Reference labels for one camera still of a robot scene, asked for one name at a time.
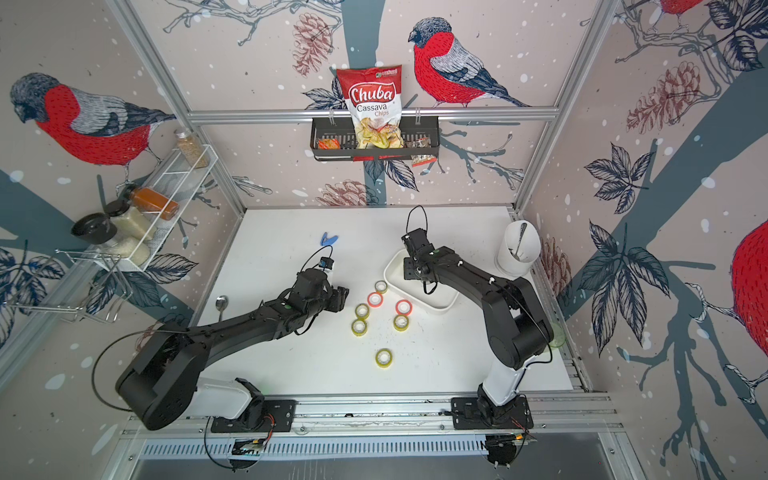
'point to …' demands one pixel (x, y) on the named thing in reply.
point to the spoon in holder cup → (522, 230)
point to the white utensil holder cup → (529, 251)
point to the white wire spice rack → (170, 190)
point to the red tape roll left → (375, 299)
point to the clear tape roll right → (381, 286)
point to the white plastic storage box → (440, 300)
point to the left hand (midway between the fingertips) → (345, 283)
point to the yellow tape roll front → (384, 357)
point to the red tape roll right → (403, 307)
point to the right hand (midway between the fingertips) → (415, 267)
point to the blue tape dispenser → (328, 241)
